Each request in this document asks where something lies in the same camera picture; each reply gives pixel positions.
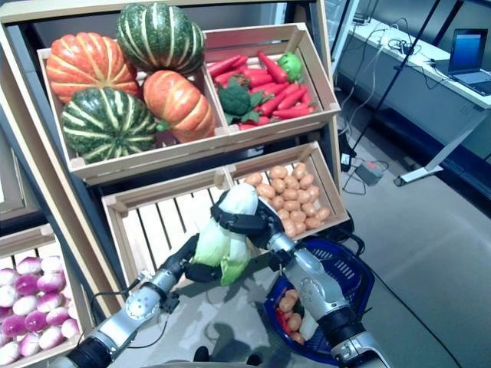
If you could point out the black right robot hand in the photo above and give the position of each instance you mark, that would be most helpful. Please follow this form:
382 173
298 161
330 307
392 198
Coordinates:
272 226

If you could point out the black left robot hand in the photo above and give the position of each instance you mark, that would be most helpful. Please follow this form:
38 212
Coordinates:
203 274

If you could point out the napa cabbage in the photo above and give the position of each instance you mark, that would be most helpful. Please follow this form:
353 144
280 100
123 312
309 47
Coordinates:
230 245
308 326

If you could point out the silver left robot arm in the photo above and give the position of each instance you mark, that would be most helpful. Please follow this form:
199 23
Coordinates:
134 310

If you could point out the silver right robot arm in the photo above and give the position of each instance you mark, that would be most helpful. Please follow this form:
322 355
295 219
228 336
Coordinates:
318 283

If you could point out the blue plastic shopping basket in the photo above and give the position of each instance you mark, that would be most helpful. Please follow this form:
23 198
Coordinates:
345 268

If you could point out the wooden slatted crate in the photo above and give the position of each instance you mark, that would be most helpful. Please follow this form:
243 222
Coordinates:
333 188
27 235
284 123
145 226

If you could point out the red tomato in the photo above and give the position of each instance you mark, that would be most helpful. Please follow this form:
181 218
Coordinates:
282 320

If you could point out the black power brick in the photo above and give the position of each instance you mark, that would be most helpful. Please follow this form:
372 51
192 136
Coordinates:
347 161

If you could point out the grey power adapter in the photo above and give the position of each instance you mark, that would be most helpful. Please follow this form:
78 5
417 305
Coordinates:
368 174

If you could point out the dark brown potato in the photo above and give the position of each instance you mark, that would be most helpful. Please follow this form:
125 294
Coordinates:
297 338

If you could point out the red orange carrot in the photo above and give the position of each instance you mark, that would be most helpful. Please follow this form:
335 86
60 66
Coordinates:
282 99
226 66
293 113
293 99
259 76
273 68

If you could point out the large wooden crate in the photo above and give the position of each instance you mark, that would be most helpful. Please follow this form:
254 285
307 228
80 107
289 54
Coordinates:
153 157

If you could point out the dark green broccoli head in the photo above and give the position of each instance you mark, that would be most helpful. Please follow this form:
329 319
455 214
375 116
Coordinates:
234 99

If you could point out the elongated orange pumpkin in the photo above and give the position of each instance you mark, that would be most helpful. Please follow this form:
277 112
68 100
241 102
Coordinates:
180 103

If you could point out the light green bell pepper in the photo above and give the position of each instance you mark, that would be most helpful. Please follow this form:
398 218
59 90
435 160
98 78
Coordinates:
290 65

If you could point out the green striped pumpkin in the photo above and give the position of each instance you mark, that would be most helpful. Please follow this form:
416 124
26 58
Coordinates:
107 126
161 36

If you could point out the white desk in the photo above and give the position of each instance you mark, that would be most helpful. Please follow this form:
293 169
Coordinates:
403 84

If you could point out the black tripod stand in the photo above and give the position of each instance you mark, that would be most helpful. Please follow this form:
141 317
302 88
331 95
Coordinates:
397 71

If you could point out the round orange striped pumpkin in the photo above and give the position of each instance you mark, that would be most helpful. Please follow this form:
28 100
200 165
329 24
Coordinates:
84 65

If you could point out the open laptop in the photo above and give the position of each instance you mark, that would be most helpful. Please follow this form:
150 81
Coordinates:
466 50

